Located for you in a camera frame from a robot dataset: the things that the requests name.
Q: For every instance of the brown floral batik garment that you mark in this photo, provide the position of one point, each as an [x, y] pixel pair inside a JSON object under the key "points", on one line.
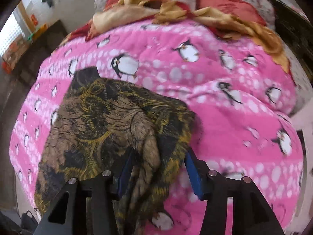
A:
{"points": [[97, 121]]}

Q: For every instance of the grey floral headboard cushion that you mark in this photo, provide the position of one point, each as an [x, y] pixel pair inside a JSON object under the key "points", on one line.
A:
{"points": [[303, 85]]}

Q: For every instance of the red gold satin sheet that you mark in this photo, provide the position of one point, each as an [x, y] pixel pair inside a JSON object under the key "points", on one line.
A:
{"points": [[228, 19]]}

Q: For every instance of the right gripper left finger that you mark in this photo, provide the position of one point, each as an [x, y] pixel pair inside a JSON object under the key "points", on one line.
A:
{"points": [[67, 212]]}

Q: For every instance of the dark carved wooden cabinet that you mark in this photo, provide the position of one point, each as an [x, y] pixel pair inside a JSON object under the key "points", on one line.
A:
{"points": [[296, 32]]}

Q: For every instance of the white ornate upholstered chair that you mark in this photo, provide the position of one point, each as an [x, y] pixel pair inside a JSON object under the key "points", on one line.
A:
{"points": [[302, 220]]}

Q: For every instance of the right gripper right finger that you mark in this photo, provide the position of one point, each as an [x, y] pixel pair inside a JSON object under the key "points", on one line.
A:
{"points": [[251, 212]]}

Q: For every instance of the dark wooden side table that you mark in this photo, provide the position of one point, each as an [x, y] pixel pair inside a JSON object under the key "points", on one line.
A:
{"points": [[26, 68]]}

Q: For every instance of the pink penguin blanket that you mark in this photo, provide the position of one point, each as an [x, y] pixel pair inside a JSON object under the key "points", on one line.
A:
{"points": [[242, 100]]}

